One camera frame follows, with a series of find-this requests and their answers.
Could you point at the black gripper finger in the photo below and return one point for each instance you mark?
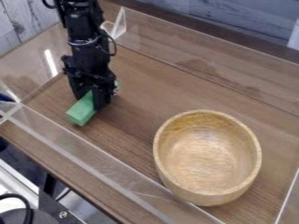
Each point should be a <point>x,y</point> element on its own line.
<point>102,95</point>
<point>80,86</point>

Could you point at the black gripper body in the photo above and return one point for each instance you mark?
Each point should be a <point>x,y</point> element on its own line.
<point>88,61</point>

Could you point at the green rectangular block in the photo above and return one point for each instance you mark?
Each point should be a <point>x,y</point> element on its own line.
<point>82,111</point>

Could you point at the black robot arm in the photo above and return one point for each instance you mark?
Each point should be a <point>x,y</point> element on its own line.
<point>82,18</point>

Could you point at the brown wooden bowl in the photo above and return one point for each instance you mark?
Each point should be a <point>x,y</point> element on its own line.
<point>207,157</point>

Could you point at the blue object at left edge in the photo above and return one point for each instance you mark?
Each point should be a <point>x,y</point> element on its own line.
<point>6,98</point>

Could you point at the black table leg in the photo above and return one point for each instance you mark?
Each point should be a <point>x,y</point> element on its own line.
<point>50,185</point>

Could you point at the clear acrylic enclosure wall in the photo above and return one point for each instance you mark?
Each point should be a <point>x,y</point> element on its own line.
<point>174,69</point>

